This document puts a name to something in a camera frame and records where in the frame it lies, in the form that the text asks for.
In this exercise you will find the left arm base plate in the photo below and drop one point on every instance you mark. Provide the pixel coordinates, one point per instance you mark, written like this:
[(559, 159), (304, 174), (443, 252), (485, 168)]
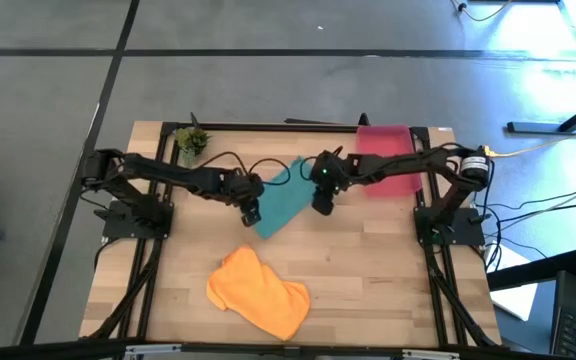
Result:
[(118, 227)]

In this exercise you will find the black aluminium table frame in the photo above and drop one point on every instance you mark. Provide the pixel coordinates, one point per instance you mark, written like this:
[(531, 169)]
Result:
[(268, 127)]

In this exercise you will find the silver metal bracket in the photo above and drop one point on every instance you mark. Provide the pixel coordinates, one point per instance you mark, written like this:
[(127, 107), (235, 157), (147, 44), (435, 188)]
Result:
[(153, 349), (430, 355)]

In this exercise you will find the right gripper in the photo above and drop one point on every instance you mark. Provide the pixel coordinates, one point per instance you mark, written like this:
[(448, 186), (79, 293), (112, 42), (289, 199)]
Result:
[(328, 175)]

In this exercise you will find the teal microfiber towel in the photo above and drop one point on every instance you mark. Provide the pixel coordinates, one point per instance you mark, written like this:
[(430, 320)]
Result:
[(283, 205)]

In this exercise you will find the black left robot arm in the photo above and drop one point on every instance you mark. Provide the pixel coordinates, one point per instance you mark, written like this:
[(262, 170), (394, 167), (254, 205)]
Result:
[(168, 175)]

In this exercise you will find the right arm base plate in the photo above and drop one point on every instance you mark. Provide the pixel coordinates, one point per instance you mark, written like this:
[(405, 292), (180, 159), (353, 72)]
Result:
[(468, 230)]

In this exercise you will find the orange microfiber towel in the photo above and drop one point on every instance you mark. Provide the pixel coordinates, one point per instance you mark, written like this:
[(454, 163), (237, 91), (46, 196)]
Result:
[(258, 295)]

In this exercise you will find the black desk beam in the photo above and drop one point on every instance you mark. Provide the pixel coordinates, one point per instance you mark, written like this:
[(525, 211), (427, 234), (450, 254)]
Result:
[(533, 272)]

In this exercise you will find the white paper sheet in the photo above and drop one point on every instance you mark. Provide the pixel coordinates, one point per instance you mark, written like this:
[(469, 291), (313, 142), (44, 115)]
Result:
[(515, 302)]

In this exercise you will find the pink plastic basket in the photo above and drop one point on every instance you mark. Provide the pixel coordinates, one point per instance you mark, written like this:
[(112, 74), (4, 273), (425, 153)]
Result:
[(383, 140)]

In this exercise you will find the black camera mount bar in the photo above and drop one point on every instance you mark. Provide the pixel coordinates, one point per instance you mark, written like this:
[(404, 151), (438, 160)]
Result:
[(43, 350)]

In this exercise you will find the black stand base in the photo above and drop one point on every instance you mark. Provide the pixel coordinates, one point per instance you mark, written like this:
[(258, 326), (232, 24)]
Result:
[(533, 128)]

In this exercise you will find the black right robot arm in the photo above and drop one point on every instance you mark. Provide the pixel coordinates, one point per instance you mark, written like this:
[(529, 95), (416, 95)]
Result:
[(408, 162)]

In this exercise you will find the small potted green plant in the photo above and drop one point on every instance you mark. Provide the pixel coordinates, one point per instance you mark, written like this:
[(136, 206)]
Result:
[(193, 141)]

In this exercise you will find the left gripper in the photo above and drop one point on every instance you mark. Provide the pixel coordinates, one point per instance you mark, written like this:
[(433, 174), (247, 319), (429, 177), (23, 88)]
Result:
[(243, 187)]

